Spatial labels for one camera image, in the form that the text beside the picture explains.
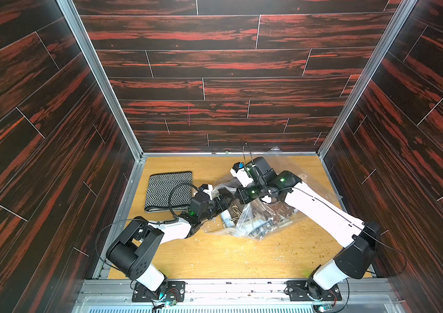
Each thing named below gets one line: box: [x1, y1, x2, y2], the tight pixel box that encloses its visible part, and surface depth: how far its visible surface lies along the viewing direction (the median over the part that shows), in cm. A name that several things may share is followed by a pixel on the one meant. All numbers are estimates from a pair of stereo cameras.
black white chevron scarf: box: [144, 171, 193, 213], surface depth 103 cm
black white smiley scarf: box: [247, 217, 278, 240], surface depth 85 cm
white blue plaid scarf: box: [221, 209, 267, 237], surface depth 84 cm
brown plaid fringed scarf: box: [241, 198, 298, 222], surface depth 82 cm
